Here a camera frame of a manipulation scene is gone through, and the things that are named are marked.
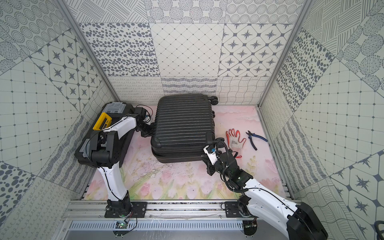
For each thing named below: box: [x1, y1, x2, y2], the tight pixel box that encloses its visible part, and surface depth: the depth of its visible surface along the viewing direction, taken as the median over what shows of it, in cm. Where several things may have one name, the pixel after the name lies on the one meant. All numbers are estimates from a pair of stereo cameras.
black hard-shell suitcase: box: [151, 94, 225, 163], surface depth 83 cm
